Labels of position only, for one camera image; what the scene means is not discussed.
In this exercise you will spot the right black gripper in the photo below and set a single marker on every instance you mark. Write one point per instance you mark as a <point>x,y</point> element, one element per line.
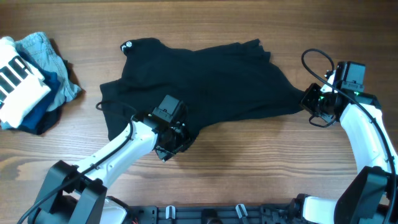
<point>306,99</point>

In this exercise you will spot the navy blue folded garment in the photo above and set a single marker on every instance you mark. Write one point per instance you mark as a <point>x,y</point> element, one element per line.
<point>38,120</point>

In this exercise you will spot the light blue denim garment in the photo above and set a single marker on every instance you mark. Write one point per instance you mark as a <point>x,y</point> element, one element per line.
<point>39,48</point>

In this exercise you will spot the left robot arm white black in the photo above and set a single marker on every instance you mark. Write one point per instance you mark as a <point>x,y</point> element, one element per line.
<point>78,193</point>

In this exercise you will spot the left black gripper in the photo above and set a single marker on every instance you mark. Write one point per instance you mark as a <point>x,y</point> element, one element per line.
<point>185,139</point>

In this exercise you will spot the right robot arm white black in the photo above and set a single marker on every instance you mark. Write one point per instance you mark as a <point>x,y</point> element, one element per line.
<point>372,195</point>

